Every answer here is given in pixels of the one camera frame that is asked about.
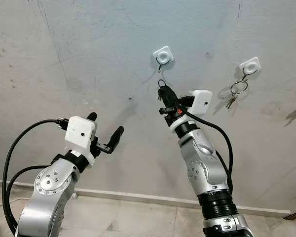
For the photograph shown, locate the dark keys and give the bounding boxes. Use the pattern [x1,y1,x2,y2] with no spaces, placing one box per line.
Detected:
[157,79,167,102]

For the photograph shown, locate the silver keyring with keys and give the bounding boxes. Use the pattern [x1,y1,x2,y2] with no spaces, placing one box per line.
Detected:
[225,79,249,110]

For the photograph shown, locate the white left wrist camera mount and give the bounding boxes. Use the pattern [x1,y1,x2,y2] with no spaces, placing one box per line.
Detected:
[64,116,98,166]

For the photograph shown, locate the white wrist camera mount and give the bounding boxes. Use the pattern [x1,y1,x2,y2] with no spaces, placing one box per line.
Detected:
[64,116,98,166]
[170,90,213,133]

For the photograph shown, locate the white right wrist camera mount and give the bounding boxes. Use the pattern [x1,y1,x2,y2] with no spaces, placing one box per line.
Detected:
[170,90,213,133]

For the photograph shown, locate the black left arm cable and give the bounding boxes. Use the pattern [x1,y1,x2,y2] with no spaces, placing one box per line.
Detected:
[5,165,55,218]

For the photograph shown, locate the black left camera cable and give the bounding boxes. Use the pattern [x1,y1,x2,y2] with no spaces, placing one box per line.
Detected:
[2,118,70,235]

